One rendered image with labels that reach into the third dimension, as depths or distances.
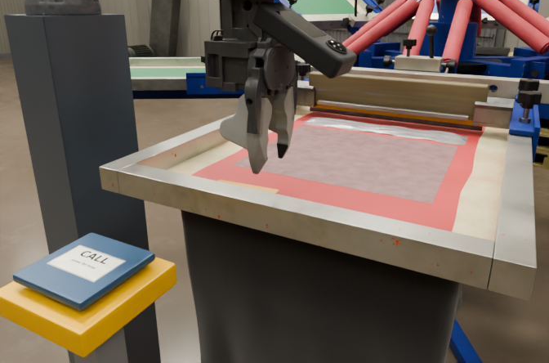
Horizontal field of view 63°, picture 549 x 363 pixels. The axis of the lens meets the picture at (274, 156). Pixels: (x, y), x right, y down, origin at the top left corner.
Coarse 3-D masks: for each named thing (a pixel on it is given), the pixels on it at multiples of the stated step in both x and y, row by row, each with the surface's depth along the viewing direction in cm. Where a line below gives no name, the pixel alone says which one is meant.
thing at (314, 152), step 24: (360, 120) 108; (384, 120) 108; (312, 144) 90; (336, 144) 90; (360, 144) 90; (216, 168) 77; (240, 168) 77; (264, 168) 77; (288, 168) 77; (312, 168) 77; (336, 168) 77; (288, 192) 67
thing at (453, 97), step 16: (320, 80) 110; (336, 80) 108; (352, 80) 106; (368, 80) 104; (384, 80) 103; (400, 80) 101; (416, 80) 100; (432, 80) 100; (320, 96) 111; (336, 96) 109; (352, 96) 107; (368, 96) 105; (384, 96) 104; (400, 96) 102; (416, 96) 100; (432, 96) 99; (448, 96) 97; (464, 96) 96; (480, 96) 94; (448, 112) 98; (464, 112) 97
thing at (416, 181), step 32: (416, 128) 101; (448, 128) 101; (352, 160) 81; (384, 160) 81; (416, 160) 81; (448, 160) 81; (320, 192) 67; (352, 192) 67; (384, 192) 67; (416, 192) 67; (448, 192) 67; (448, 224) 58
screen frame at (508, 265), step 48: (192, 144) 82; (528, 144) 79; (144, 192) 65; (192, 192) 60; (240, 192) 59; (528, 192) 59; (336, 240) 52; (384, 240) 49; (432, 240) 47; (480, 240) 47; (528, 240) 47; (480, 288) 45; (528, 288) 43
